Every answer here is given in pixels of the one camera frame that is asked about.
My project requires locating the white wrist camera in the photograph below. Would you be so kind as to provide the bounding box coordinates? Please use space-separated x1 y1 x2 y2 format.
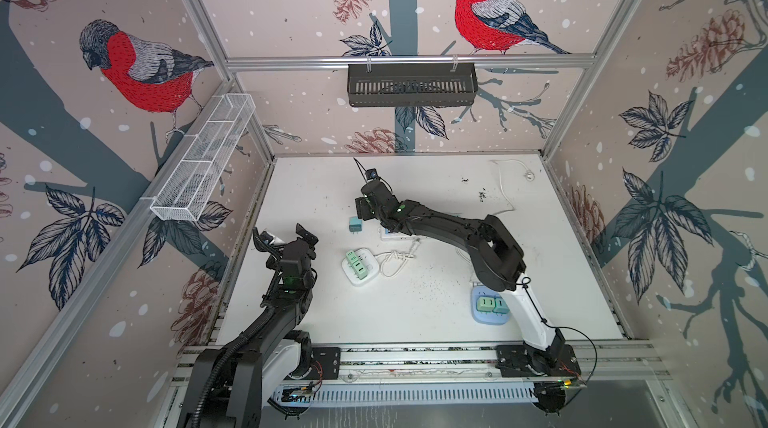
364 169 381 185
260 231 285 247

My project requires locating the teal charger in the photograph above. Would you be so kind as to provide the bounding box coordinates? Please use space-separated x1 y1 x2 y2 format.
493 298 509 315
475 296 496 313

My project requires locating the long white power strip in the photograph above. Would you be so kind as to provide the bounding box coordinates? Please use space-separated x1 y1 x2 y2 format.
380 227 413 242

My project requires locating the green charger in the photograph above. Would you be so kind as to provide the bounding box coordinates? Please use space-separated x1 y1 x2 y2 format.
348 217 363 233

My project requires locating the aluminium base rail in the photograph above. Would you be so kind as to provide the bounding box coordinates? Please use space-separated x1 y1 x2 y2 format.
167 340 667 387

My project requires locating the black wall basket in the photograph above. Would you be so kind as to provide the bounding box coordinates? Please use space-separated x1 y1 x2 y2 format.
347 63 478 108

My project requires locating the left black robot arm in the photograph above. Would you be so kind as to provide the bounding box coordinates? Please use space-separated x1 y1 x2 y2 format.
177 224 318 427

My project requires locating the blue square socket cube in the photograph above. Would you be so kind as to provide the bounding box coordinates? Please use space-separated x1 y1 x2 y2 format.
470 284 510 326

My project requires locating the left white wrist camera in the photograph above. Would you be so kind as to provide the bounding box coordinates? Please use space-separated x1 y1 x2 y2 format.
260 231 285 247

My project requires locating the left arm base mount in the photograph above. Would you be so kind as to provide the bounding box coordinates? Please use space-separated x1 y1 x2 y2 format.
285 347 341 382

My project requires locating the white wire mesh basket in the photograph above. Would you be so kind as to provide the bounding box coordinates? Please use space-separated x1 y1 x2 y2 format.
150 93 255 222

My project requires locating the white square socket cube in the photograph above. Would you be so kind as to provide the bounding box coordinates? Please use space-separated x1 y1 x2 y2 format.
341 248 380 287

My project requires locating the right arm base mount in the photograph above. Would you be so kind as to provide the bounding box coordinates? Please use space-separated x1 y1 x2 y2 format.
495 329 582 378

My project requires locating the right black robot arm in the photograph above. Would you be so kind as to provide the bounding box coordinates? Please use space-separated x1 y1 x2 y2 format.
355 169 568 374

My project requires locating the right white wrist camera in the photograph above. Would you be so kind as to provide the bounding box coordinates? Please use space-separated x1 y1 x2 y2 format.
364 169 381 185

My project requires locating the white power strip cable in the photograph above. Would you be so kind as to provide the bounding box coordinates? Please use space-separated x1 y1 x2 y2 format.
488 159 529 216

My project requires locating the light green charger plug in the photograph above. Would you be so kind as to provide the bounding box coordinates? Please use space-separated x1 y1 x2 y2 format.
350 260 368 280

